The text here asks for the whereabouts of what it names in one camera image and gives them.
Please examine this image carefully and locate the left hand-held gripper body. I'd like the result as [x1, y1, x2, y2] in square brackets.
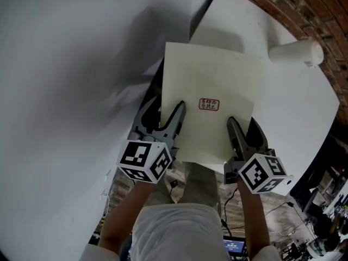
[116, 122, 182, 185]

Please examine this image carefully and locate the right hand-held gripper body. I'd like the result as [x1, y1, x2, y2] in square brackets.
[223, 147, 295, 195]

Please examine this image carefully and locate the cream item red label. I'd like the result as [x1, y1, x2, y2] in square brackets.
[160, 41, 265, 166]

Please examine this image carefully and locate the person's right forearm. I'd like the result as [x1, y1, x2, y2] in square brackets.
[235, 180, 272, 257]

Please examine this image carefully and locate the person's left forearm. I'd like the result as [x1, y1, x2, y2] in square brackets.
[97, 178, 154, 255]

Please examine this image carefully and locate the white table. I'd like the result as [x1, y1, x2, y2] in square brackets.
[188, 0, 341, 197]

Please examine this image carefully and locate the laptop with lit screen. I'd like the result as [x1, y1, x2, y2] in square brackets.
[222, 236, 248, 261]

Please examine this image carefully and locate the person's white shirt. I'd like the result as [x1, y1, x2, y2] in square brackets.
[78, 202, 282, 261]

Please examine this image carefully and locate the white cylinder roll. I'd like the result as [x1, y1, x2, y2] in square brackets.
[268, 38, 325, 68]

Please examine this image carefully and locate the black floor cable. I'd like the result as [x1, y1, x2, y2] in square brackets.
[220, 188, 240, 238]

